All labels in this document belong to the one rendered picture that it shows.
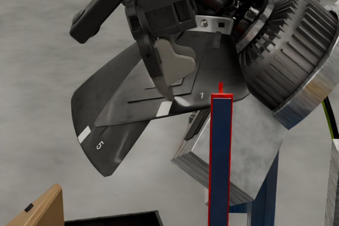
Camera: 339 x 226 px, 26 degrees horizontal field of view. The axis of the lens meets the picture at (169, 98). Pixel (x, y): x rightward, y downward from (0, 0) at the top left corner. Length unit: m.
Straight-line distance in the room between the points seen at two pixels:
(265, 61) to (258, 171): 0.18
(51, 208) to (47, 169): 2.65
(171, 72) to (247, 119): 0.26
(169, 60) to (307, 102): 0.32
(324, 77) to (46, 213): 0.70
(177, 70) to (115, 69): 0.40
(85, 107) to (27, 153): 2.02
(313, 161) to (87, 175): 0.99
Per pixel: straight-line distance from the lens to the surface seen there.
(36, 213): 0.56
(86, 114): 1.36
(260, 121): 1.19
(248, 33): 1.21
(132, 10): 0.91
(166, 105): 0.97
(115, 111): 1.02
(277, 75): 1.20
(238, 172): 1.15
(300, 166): 3.26
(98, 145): 1.31
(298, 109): 1.19
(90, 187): 3.06
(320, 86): 1.18
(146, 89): 1.03
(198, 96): 0.97
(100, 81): 1.35
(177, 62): 0.94
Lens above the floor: 1.51
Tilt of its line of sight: 23 degrees down
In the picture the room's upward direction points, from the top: straight up
